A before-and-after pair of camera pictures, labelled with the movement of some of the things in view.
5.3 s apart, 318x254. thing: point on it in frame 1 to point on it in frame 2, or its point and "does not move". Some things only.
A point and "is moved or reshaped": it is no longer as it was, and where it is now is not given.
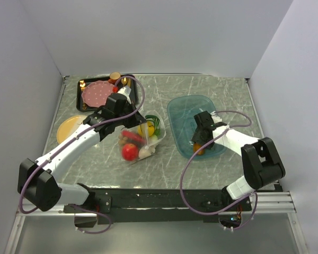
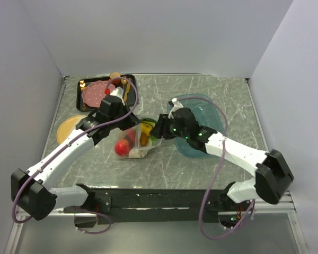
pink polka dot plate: [95, 94] does not move
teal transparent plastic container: [181, 111] does not move
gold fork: [82, 85] does not move
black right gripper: [196, 137] to [160, 129]
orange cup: [114, 76] does not move
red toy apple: [130, 152] to [122, 147]
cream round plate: [68, 125] does not move
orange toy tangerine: [196, 146] is moved or reshaped
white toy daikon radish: [146, 151] to [134, 153]
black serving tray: [124, 81] does not move
